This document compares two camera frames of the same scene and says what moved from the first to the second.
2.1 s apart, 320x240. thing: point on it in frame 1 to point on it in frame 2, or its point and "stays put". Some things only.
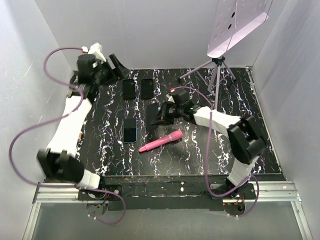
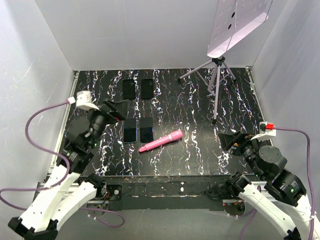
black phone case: x=129 y=89 stays put
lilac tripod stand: x=213 y=86 stays put
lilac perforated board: x=234 y=20 stays put
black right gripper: x=164 y=120 to x=241 y=141
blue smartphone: x=130 y=131 stays put
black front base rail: x=182 y=193 stays put
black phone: x=152 y=111 to x=146 y=129
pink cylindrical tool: x=175 y=135 stays put
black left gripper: x=120 y=71 to x=119 y=109
